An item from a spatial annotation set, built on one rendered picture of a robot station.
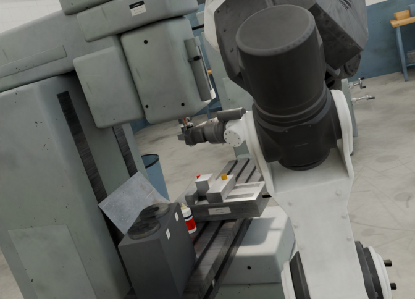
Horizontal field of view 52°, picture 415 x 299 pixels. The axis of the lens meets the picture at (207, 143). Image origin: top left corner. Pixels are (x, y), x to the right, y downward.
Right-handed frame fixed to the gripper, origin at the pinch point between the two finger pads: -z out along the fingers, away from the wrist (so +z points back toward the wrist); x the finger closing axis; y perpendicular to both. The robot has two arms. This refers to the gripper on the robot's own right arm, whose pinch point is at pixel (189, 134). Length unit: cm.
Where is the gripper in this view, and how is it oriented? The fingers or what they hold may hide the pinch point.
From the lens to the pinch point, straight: 150.5
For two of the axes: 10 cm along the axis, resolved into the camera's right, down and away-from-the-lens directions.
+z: 7.5, -0.7, -6.5
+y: 2.9, 9.3, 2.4
